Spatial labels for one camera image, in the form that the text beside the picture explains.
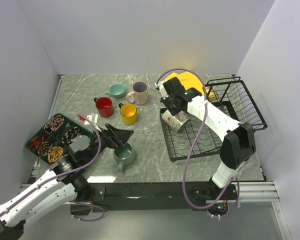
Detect yellow cloth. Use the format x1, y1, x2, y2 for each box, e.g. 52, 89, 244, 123
165, 71, 204, 95

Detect yellow mug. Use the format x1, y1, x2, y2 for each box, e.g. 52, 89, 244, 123
118, 103, 137, 125

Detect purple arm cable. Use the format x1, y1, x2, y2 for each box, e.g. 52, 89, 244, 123
155, 67, 242, 219
0, 113, 108, 226

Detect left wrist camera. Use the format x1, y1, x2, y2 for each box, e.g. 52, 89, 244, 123
86, 112, 99, 125

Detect brown black hair ties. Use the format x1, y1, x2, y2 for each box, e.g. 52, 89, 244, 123
37, 141, 53, 158

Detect small teal cup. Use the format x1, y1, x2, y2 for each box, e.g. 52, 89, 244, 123
106, 83, 126, 99

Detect black wire dish rack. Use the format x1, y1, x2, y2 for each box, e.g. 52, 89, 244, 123
159, 76, 268, 162

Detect cream black hair ties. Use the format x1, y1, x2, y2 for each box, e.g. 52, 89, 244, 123
61, 126, 82, 145

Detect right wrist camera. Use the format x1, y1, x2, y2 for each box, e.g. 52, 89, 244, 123
154, 79, 166, 91

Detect pink black hair ties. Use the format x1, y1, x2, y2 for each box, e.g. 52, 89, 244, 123
43, 116, 65, 134

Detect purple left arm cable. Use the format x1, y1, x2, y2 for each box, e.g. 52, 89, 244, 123
0, 113, 108, 226

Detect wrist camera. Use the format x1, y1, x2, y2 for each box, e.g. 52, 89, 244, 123
154, 79, 166, 91
86, 112, 99, 125

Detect green glazed mug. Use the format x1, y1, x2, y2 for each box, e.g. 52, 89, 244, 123
112, 143, 136, 172

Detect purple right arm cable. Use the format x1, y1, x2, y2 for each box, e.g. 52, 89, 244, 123
155, 67, 242, 219

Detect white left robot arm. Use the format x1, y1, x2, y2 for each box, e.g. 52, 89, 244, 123
0, 123, 134, 240

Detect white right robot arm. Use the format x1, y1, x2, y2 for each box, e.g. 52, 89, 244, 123
155, 77, 256, 199

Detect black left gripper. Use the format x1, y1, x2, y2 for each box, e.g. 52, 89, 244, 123
83, 122, 134, 165

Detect black front base bar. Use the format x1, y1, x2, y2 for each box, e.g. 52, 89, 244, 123
70, 181, 238, 216

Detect red mug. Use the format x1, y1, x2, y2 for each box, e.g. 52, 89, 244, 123
93, 97, 114, 118

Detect orange hair ties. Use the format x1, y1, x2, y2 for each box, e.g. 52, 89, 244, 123
28, 136, 47, 152

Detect pink mug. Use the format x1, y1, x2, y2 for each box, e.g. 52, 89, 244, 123
126, 81, 150, 105

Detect green organizer tray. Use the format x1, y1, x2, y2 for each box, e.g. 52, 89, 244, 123
25, 113, 94, 165

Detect yellow hair ties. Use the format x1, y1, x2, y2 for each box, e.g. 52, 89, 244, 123
47, 146, 64, 163

